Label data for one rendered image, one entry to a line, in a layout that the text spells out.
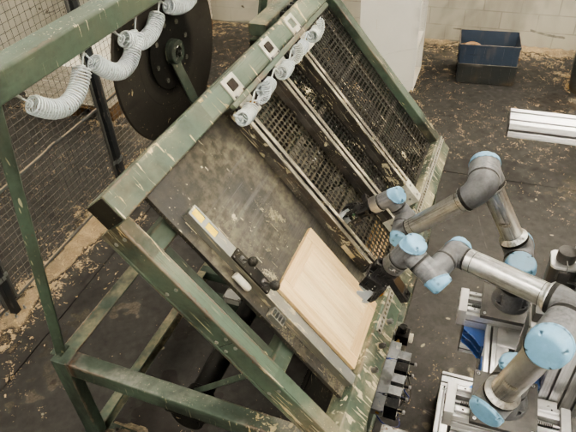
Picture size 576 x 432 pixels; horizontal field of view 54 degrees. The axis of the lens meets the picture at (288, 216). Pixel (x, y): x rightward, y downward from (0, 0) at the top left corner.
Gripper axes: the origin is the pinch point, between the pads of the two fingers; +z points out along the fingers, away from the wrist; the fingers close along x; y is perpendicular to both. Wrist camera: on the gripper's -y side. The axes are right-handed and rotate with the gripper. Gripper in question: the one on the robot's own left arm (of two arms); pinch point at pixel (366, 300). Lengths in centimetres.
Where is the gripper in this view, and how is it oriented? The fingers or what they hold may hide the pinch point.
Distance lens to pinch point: 204.0
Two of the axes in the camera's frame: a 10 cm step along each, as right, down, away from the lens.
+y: -8.5, -5.3, -0.4
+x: -3.4, 6.1, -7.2
